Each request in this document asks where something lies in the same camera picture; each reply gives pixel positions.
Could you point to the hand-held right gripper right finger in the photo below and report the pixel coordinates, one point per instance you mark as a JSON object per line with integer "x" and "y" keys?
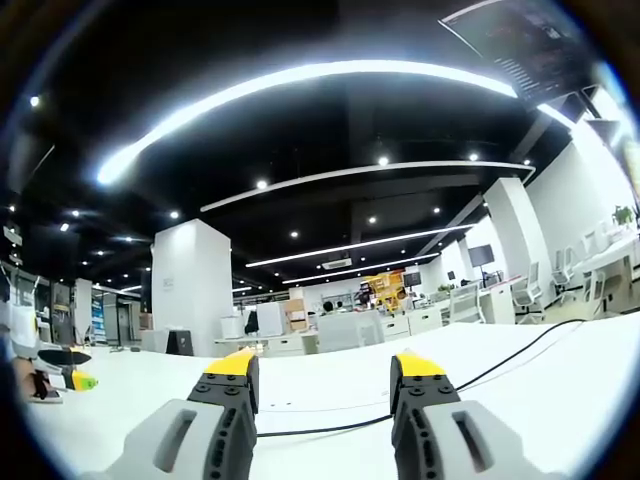
{"x": 465, "y": 440}

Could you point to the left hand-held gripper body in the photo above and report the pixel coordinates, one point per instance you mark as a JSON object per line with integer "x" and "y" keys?
{"x": 17, "y": 330}

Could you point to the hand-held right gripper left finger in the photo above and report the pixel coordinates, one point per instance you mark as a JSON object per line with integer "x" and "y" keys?
{"x": 180, "y": 435}

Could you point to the white desk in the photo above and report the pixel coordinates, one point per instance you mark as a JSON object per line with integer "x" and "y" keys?
{"x": 325, "y": 390}

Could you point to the person's left hand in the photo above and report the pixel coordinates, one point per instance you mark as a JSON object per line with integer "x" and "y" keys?
{"x": 27, "y": 380}

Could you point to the small black box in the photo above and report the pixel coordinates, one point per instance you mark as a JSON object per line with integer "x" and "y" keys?
{"x": 180, "y": 342}

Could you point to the white office chair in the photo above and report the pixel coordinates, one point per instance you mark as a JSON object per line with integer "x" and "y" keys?
{"x": 530, "y": 295}
{"x": 466, "y": 302}
{"x": 565, "y": 275}

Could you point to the white square pillar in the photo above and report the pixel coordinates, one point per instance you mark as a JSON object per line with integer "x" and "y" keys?
{"x": 190, "y": 285}

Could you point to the white mesh chair back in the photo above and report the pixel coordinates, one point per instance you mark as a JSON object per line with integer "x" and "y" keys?
{"x": 350, "y": 332}

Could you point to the yellow display shelf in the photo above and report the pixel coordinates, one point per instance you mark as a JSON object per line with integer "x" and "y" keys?
{"x": 382, "y": 290}

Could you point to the straight ceiling light strip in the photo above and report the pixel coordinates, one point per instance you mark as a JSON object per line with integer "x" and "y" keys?
{"x": 360, "y": 245}
{"x": 370, "y": 268}

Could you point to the white office table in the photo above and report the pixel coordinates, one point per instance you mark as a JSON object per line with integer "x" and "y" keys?
{"x": 607, "y": 262}

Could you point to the green potted plant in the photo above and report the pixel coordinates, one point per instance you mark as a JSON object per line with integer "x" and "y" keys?
{"x": 623, "y": 215}

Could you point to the long curved ceiling light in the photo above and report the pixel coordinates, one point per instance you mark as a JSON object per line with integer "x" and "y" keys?
{"x": 280, "y": 82}

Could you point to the wall television screen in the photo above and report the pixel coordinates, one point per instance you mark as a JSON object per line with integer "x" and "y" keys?
{"x": 480, "y": 255}

